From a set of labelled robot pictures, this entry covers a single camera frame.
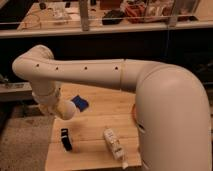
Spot metal shelf post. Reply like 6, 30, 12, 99
79, 0, 90, 31

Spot black bag on shelf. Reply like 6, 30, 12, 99
102, 10, 125, 25

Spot orange plate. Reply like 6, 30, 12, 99
131, 104, 137, 123

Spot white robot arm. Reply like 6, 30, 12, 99
12, 45, 213, 171

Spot white tube bottle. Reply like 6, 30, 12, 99
103, 128, 128, 169

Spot blue cloth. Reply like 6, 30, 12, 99
72, 95, 89, 111

